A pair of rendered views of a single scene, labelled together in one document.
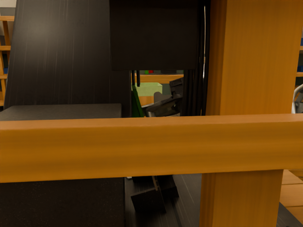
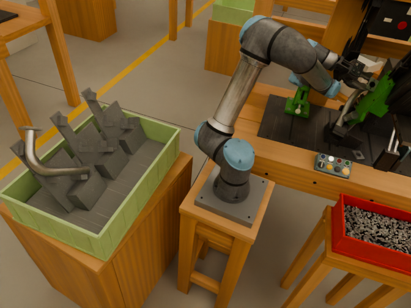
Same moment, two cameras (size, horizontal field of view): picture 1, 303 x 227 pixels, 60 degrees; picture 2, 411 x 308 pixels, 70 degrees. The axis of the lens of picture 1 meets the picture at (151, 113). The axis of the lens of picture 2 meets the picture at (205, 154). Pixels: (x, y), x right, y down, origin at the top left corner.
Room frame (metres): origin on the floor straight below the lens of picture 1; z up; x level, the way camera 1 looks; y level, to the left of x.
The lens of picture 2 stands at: (2.19, -0.26, 1.82)
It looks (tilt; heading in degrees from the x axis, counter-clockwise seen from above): 44 degrees down; 199
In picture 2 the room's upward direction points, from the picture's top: 7 degrees clockwise
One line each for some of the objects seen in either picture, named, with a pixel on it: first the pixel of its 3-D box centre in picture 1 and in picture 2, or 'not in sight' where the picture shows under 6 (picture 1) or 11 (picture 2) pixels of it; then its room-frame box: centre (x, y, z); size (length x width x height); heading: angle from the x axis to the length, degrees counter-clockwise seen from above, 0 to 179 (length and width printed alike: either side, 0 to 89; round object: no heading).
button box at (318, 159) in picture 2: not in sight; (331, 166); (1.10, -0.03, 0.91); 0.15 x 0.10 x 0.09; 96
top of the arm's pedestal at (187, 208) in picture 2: not in sight; (229, 197); (1.41, -0.40, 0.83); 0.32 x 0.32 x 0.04; 0
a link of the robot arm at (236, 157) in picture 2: not in sight; (236, 159); (1.41, -0.40, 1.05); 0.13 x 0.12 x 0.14; 64
